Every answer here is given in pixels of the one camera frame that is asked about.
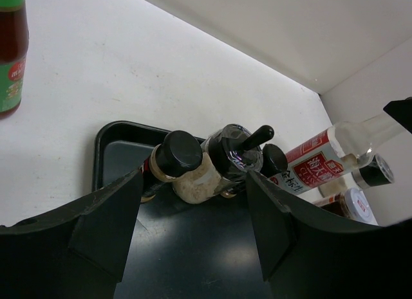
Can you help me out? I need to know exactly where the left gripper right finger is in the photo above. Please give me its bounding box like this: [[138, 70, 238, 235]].
[[246, 172, 411, 298]]

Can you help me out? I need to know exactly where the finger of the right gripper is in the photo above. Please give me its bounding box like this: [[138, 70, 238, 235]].
[[383, 96, 412, 134]]

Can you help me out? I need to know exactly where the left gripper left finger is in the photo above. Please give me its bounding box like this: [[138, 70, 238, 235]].
[[1, 170, 143, 298]]

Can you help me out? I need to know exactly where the tall clear vinegar bottle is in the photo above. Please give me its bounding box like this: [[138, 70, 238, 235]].
[[270, 113, 406, 195]]

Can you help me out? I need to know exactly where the black-capped pepper jar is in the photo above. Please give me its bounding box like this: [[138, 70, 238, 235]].
[[221, 144, 288, 199]]

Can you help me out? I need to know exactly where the wide black-capped seasoning jar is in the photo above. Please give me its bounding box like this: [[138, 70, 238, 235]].
[[172, 123, 276, 205]]

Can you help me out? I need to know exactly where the red chili sauce bottle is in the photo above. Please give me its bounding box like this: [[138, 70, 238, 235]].
[[0, 0, 29, 118]]

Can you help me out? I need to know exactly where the clear salt grinder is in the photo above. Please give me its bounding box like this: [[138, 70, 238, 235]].
[[318, 154, 395, 197]]

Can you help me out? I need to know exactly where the white-lidded spice jar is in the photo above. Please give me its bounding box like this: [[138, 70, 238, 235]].
[[313, 188, 378, 226]]

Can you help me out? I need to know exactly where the black plastic tray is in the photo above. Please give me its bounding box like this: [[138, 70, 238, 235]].
[[92, 121, 271, 298]]

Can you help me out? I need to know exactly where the small black-capped spice jar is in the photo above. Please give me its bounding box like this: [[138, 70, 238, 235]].
[[139, 131, 203, 203]]

